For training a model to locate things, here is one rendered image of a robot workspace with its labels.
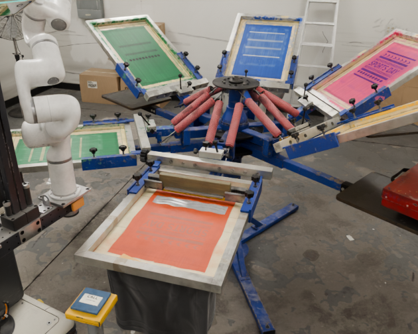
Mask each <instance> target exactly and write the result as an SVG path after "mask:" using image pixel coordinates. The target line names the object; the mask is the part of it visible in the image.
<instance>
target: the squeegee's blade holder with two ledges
mask: <svg viewBox="0 0 418 334"><path fill-rule="evenodd" d="M165 190H171V191H176V192H183V193H188V194H195V195H203V196H208V197H215V198H220V199H223V197H224V196H223V195H215V194H207V193H202V192H195V191H190V190H182V189H178V188H170V187H165Z"/></svg>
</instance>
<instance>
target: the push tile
mask: <svg viewBox="0 0 418 334"><path fill-rule="evenodd" d="M110 296H111V293H109V292H104V291H101V290H95V289H92V288H85V289H84V290H83V292H82V293H81V294H80V295H79V296H78V298H77V299H76V301H75V302H74V303H73V304H72V305H71V307H70V309H74V310H77V311H82V312H85V313H90V314H93V315H97V314H98V313H99V312H100V310H101V309H102V308H103V306H104V305H105V303H106V302H107V300H108V299H109V297H110Z"/></svg>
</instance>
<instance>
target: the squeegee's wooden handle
mask: <svg viewBox="0 0 418 334"><path fill-rule="evenodd" d="M159 181H160V182H162V183H163V188H165V187H170V188H178V189H182V190H190V191H195V192H202V193H207V194H215V195H223V196H224V197H225V192H231V186H232V183H231V182H223V181H219V180H211V179H206V178H197V177H192V176H184V175H179V174H171V173H166V172H161V173H160V174H159Z"/></svg>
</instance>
